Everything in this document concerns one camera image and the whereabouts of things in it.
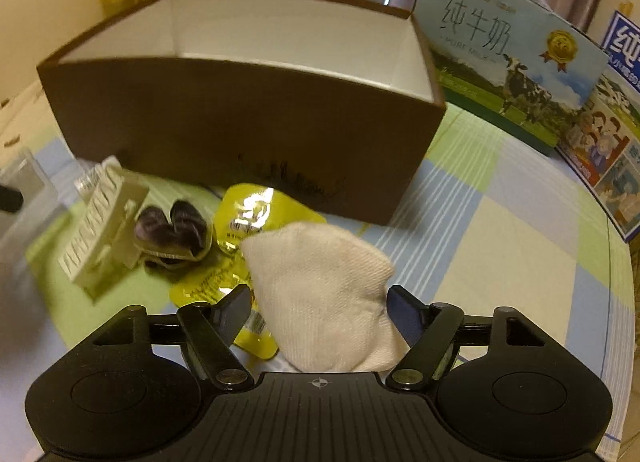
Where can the yellow snack pouch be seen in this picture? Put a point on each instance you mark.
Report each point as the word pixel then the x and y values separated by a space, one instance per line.
pixel 250 212

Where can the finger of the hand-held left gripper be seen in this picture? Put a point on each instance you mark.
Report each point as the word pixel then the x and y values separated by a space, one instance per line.
pixel 10 199

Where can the brown cardboard box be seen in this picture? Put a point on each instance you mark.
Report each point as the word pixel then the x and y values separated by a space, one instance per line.
pixel 225 117

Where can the dark blue milk carton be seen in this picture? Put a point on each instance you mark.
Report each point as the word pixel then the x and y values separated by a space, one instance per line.
pixel 615 142

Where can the clear plastic box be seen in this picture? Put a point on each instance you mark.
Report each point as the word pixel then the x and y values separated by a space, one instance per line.
pixel 30 177

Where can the dark purple scrunchie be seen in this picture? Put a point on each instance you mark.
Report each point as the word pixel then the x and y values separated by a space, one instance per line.
pixel 175 227

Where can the white plastic tray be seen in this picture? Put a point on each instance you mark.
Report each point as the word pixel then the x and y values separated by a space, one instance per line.
pixel 105 232

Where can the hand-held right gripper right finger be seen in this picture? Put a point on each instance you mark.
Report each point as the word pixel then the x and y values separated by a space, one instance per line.
pixel 402 309

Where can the light blue milk carton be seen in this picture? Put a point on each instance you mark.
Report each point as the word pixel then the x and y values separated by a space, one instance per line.
pixel 500 42

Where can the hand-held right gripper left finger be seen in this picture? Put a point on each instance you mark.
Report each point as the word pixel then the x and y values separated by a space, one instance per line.
pixel 235 309

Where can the checked tablecloth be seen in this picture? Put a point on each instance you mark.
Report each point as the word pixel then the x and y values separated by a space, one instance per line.
pixel 500 242

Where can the white cloth bag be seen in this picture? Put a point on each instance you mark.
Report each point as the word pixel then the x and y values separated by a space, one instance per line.
pixel 320 292

